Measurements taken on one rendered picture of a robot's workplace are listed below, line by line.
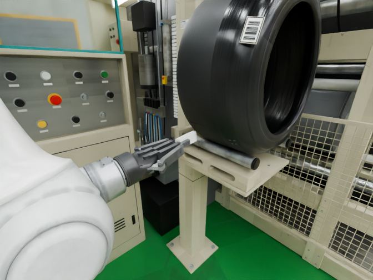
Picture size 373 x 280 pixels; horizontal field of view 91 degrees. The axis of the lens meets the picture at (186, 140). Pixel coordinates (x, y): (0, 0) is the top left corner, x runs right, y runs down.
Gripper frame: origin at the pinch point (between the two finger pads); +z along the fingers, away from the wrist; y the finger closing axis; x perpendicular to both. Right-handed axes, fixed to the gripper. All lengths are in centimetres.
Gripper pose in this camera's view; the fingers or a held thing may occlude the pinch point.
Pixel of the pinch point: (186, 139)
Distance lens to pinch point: 52.2
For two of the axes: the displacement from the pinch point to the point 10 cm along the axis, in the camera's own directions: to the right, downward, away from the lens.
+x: 1.0, 8.9, 4.5
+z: 7.4, -3.7, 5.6
